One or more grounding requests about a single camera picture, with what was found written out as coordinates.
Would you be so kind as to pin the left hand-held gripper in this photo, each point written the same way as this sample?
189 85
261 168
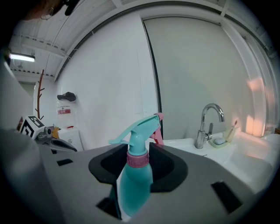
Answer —
30 128

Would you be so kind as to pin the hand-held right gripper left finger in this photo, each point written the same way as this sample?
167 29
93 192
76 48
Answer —
107 166

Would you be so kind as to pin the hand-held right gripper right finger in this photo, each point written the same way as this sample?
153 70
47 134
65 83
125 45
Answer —
168 172

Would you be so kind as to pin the teal spray bottle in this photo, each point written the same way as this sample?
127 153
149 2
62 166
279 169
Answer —
135 188

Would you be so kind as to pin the white water heater appliance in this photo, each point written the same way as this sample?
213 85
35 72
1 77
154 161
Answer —
70 137

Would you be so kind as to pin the orange bag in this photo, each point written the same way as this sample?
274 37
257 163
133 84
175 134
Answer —
55 132

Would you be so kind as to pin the black cap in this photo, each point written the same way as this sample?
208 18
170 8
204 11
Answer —
66 96

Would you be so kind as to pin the brown wooden coat rack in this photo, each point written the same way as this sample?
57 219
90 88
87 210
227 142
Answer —
39 96

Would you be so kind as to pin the pale green soap dish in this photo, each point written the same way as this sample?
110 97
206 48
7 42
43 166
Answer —
219 143

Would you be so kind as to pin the chrome faucet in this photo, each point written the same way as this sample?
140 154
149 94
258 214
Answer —
204 122

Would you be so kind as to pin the white vanity table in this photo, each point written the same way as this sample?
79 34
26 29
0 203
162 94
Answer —
240 166

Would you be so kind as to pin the toothbrush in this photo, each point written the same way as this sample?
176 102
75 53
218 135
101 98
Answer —
230 133

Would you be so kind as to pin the ceiling tube lamp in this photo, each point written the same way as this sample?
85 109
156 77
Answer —
22 57

